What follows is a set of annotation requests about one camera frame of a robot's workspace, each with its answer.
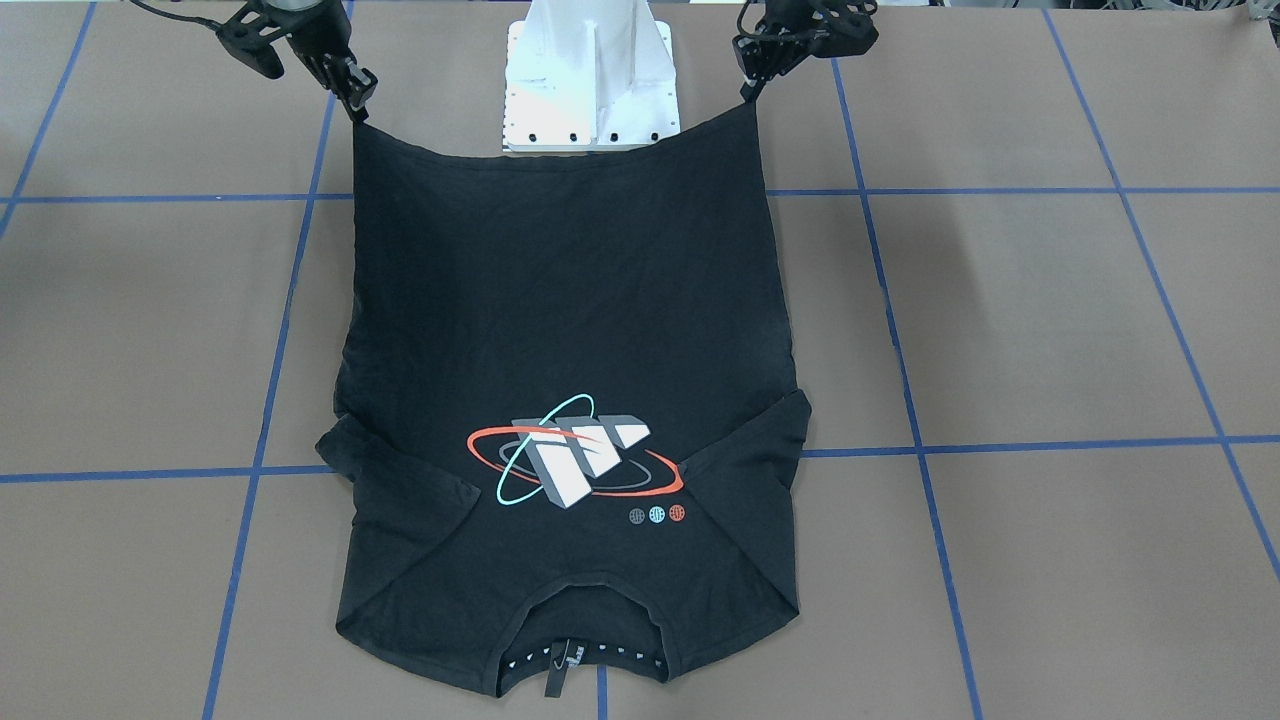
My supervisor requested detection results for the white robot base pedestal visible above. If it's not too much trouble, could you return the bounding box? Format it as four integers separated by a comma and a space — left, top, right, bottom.
502, 1, 681, 154

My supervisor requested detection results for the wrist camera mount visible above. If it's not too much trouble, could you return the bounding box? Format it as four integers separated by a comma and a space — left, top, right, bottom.
214, 1, 301, 79
808, 1, 879, 59

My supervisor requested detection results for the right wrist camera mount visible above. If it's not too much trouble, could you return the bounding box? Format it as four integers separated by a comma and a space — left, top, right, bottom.
214, 1, 301, 79

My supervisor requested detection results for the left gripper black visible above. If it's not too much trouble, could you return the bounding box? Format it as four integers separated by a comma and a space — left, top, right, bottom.
732, 1, 836, 102

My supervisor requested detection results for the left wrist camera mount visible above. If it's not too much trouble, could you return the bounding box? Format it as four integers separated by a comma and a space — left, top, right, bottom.
808, 1, 879, 59

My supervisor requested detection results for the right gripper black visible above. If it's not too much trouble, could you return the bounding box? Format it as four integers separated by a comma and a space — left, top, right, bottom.
280, 1, 379, 123

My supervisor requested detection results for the black graphic t-shirt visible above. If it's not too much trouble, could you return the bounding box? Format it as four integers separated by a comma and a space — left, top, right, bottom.
316, 104, 812, 697

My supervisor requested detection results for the braided black cable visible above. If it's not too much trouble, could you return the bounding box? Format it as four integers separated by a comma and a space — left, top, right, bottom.
131, 0, 236, 31

